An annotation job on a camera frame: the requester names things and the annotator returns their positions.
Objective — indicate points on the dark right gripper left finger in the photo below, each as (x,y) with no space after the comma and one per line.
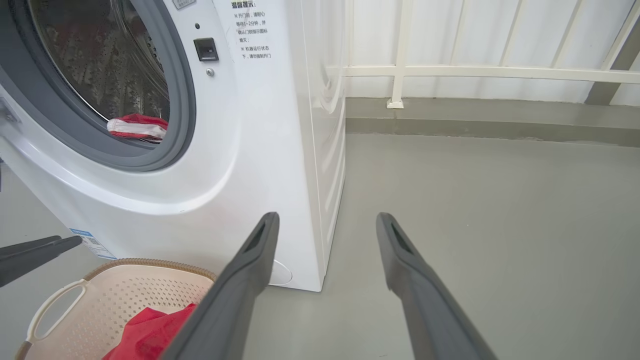
(235,300)

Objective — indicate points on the red and white garment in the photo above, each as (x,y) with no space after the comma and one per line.
(140,126)
(150,335)

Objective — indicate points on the blue energy label sticker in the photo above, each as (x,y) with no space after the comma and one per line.
(92,244)

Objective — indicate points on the round white filter cover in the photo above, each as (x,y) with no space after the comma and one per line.
(281,272)

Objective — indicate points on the white metal railing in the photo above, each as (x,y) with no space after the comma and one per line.
(450,71)

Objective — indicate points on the white front-load washing machine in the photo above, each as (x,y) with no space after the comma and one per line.
(240,150)

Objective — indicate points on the grey warning sticker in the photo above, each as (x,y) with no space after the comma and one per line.
(184,3)

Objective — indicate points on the white perforated basket brown rim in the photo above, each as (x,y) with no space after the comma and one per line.
(120,295)

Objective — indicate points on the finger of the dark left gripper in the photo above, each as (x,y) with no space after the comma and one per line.
(30,265)
(30,246)

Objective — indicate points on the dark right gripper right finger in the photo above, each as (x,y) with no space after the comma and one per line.
(425,300)

